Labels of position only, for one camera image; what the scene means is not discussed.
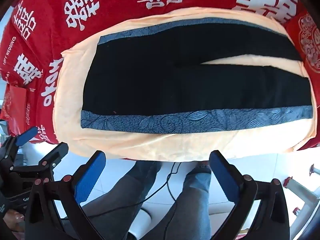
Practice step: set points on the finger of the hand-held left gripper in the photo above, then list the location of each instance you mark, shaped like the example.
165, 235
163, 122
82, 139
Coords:
25, 135
53, 155

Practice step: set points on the red patterned pillow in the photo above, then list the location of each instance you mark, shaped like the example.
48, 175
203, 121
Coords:
306, 40

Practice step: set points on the person's left hand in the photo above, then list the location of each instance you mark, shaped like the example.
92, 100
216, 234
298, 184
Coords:
12, 221

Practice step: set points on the person's right leg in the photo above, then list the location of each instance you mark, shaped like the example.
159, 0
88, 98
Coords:
185, 205

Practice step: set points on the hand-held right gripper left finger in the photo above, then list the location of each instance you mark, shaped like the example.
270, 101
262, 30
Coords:
89, 180

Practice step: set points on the black pants with blue stripes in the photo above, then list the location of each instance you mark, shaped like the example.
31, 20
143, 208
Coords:
190, 85

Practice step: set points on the operator legs in jeans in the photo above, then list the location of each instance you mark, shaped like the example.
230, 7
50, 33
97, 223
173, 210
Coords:
160, 187

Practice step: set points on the red printed blanket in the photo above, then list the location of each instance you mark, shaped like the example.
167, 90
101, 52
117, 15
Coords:
75, 12

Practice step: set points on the metal rack with red caps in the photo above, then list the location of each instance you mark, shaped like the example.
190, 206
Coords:
301, 192

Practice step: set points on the red envelope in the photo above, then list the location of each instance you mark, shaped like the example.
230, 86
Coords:
15, 101

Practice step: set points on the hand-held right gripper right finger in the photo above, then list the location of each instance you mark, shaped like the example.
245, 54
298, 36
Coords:
224, 177

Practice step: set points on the cream blanket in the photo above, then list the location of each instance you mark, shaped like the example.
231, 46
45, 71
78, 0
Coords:
155, 145

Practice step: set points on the patterned shoe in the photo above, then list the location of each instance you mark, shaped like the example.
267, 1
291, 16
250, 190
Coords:
203, 165

